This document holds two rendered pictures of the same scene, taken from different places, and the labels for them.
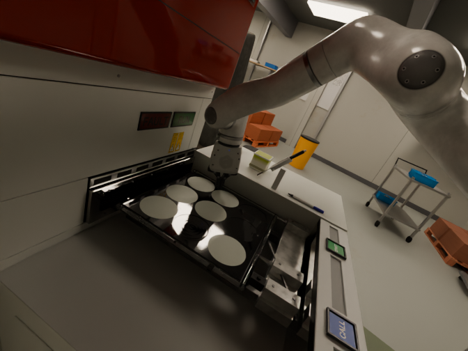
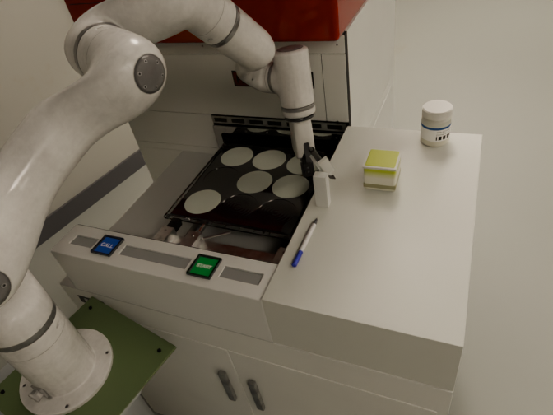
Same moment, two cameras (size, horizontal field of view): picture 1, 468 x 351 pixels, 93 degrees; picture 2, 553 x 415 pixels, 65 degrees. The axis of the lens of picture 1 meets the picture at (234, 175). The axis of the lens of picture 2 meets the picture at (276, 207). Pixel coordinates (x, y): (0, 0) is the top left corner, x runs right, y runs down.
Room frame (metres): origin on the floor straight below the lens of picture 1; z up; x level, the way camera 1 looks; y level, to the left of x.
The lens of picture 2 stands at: (0.87, -0.90, 1.60)
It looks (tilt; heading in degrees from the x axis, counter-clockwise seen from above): 40 degrees down; 105
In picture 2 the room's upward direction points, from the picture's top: 11 degrees counter-clockwise
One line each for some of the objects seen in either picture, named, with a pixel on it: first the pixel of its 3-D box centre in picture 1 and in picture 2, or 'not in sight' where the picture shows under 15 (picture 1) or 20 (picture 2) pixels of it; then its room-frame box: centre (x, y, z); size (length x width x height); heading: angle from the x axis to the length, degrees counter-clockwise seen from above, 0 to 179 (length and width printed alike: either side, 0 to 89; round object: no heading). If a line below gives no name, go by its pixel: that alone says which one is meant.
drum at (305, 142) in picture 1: (302, 152); not in sight; (4.91, -1.20, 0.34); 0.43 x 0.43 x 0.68
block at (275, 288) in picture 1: (281, 296); (161, 240); (0.37, -0.20, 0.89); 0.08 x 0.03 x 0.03; 76
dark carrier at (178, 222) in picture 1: (210, 211); (254, 182); (0.57, 0.02, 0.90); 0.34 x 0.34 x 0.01; 76
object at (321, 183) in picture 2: (277, 170); (322, 176); (0.78, -0.14, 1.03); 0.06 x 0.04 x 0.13; 76
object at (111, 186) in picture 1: (153, 181); (277, 142); (0.61, 0.23, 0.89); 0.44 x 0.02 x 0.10; 166
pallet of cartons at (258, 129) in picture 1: (260, 127); not in sight; (5.71, -0.14, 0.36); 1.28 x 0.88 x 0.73; 156
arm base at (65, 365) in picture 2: not in sight; (47, 347); (0.26, -0.52, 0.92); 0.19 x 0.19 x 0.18
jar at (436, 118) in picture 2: not in sight; (435, 123); (1.05, 0.08, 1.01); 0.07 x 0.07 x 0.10
